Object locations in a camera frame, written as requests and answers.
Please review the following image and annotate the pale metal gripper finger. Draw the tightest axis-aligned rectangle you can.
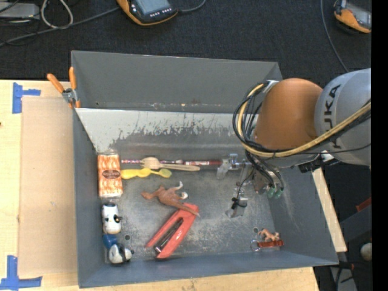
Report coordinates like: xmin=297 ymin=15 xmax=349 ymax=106
xmin=216 ymin=153 xmax=241 ymax=181
xmin=225 ymin=195 xmax=250 ymax=219

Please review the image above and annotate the red and white striped stick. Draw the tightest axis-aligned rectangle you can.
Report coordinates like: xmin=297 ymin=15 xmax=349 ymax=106
xmin=121 ymin=158 xmax=224 ymax=167

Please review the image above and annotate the small brown toy animal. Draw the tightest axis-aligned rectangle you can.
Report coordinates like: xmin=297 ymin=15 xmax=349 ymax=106
xmin=257 ymin=228 xmax=281 ymax=243

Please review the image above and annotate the brown toy dinosaur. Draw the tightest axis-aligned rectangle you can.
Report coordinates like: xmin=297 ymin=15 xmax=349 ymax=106
xmin=140 ymin=181 xmax=201 ymax=218

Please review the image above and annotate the red stapler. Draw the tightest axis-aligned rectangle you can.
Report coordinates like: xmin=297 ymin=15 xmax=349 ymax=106
xmin=145 ymin=202 xmax=200 ymax=260

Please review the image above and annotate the pale wooden fork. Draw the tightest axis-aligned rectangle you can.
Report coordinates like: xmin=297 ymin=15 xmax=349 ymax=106
xmin=139 ymin=156 xmax=201 ymax=172

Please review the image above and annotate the yellow plastic spoon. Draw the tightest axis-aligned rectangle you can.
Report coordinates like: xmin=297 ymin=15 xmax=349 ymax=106
xmin=121 ymin=167 xmax=173 ymax=180

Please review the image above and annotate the grey metal bin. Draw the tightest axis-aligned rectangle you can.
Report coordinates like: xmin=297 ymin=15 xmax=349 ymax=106
xmin=70 ymin=50 xmax=340 ymax=289

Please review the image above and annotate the orange patterned packet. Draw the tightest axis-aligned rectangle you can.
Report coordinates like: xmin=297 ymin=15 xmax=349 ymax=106
xmin=97 ymin=153 xmax=124 ymax=199

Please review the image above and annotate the white and black toy cow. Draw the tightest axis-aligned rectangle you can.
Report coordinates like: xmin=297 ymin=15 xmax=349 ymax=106
xmin=101 ymin=202 xmax=123 ymax=235

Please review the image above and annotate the blue and white toy animal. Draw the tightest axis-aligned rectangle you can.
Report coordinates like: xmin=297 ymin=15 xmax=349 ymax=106
xmin=102 ymin=234 xmax=135 ymax=265

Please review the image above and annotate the brown cardboard board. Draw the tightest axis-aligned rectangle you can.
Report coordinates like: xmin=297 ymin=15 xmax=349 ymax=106
xmin=17 ymin=96 xmax=78 ymax=280

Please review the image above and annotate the red keychain with metal ring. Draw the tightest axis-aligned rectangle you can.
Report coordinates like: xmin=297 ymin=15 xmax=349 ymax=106
xmin=249 ymin=238 xmax=285 ymax=252

